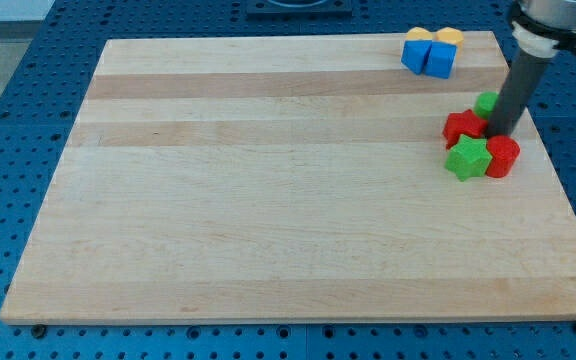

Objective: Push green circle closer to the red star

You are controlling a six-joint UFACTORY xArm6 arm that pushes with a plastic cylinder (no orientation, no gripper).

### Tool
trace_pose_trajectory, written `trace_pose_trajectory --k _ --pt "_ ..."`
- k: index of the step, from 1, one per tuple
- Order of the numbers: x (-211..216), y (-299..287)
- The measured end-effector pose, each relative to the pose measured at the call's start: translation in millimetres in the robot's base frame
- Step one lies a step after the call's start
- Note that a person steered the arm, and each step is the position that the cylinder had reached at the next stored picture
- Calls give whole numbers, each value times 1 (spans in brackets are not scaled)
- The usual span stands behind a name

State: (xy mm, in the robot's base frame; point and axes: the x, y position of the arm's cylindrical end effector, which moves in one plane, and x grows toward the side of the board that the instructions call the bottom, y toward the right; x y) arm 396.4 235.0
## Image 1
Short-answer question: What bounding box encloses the green star block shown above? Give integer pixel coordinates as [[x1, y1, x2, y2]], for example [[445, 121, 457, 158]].
[[444, 134, 493, 181]]

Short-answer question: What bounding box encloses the yellow block right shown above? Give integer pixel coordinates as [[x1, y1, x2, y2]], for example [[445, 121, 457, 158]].
[[435, 27, 464, 51]]

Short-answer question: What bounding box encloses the blue block right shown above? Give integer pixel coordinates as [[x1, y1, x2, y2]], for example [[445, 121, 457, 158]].
[[424, 41, 458, 79]]

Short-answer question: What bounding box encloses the blue block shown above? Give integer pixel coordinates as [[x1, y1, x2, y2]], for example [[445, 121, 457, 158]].
[[424, 41, 458, 79], [401, 40, 432, 75]]

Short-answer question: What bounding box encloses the wooden board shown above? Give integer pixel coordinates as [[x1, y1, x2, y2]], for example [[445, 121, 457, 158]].
[[0, 31, 576, 325]]

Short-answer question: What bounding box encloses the yellow block left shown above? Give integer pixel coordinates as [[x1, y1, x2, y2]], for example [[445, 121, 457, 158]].
[[405, 27, 434, 41]]

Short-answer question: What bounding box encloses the blue block left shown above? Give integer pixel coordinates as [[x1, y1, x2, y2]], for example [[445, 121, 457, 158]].
[[401, 40, 432, 75]]

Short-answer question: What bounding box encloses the green cylinder block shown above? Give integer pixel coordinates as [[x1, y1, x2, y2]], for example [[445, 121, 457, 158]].
[[473, 91, 498, 120]]

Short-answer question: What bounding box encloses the red star block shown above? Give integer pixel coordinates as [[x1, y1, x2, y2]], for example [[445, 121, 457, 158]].
[[442, 109, 488, 149]]

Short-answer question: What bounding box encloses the red cylinder block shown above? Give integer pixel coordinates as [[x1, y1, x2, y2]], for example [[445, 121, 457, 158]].
[[485, 135, 520, 178]]

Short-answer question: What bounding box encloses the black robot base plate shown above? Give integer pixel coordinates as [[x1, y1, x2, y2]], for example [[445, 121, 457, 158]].
[[243, 0, 353, 17]]

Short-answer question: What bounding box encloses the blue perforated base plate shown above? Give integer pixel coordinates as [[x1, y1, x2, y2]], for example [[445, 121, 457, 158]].
[[0, 0, 576, 359]]

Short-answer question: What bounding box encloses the yellow block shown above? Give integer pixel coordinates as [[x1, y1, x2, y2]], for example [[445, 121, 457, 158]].
[[435, 27, 464, 51], [405, 27, 434, 41]]

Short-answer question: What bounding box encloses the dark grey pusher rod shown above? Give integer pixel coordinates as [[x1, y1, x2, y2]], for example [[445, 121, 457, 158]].
[[485, 48, 550, 138]]

